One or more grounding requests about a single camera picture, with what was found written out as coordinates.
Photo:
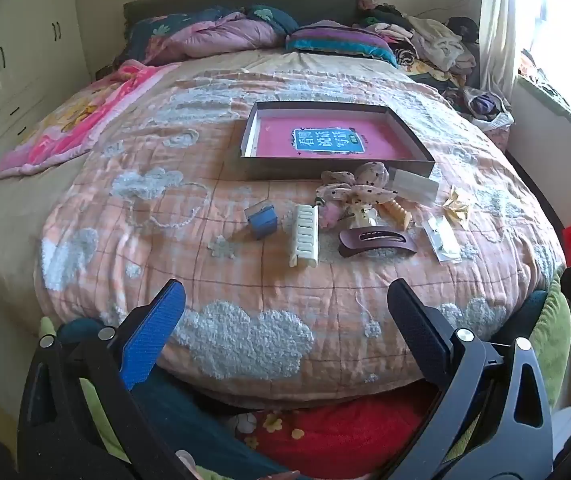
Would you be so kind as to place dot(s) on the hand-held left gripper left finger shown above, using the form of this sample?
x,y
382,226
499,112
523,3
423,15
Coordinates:
x,y
153,332

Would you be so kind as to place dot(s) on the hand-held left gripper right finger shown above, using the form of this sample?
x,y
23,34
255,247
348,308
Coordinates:
x,y
418,332

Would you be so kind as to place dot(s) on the cream bow hair claw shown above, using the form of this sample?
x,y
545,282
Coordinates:
x,y
361,216

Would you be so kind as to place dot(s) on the gold ribbon bow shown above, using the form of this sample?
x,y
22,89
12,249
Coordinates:
x,y
456,206

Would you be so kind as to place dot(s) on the clear plastic packet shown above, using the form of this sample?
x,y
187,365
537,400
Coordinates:
x,y
415,185

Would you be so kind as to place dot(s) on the cream comb hair clip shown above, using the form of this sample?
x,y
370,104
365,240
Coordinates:
x,y
304,237

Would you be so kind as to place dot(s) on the small plastic hairpin box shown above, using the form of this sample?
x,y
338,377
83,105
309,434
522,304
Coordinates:
x,y
263,222

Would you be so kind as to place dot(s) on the beige polka dot scrunchie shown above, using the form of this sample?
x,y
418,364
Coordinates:
x,y
373,176
334,189

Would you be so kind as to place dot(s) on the grey cardboard box pink inside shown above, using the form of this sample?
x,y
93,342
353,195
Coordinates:
x,y
338,165

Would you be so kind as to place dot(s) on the green cushion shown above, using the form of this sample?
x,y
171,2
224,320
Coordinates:
x,y
555,340

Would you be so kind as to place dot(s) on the small clear earring packet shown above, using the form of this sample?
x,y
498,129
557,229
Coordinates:
x,y
443,241

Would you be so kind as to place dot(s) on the peach cloud pattern quilt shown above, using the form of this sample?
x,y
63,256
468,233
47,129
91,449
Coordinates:
x,y
175,240

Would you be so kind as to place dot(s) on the teal pants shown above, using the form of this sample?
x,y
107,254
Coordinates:
x,y
200,425

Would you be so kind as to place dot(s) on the tan bed sheet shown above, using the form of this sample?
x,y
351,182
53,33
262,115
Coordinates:
x,y
2,245

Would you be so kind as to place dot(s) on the plastic bag with purple clothes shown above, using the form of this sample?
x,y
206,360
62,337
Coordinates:
x,y
488,107

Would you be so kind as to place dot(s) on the pink cartoon blanket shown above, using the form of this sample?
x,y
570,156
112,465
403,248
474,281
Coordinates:
x,y
72,120

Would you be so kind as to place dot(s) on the cream curtain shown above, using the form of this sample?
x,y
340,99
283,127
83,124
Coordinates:
x,y
500,30

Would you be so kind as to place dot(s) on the pile of clothes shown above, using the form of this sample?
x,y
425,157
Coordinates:
x,y
430,45

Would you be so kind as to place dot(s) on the pink and navy floral duvet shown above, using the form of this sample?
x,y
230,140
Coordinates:
x,y
205,35

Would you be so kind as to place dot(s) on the purple teal striped pillow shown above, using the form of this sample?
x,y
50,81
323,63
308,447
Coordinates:
x,y
338,41

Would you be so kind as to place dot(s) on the cream wardrobe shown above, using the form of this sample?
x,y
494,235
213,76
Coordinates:
x,y
20,55

